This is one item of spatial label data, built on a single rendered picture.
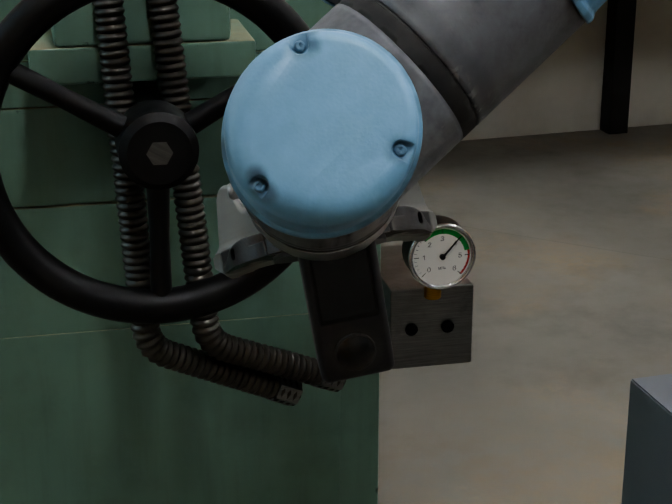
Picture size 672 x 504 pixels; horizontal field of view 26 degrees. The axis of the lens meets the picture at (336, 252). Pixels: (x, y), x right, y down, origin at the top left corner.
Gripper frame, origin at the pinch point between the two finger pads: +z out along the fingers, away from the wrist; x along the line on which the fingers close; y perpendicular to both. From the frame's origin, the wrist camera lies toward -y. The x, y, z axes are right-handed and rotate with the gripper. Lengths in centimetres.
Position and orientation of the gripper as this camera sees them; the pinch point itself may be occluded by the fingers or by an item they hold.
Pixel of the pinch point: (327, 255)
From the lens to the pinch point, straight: 101.8
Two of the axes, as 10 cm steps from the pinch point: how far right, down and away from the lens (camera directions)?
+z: -0.1, 1.0, 9.9
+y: -2.0, -9.8, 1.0
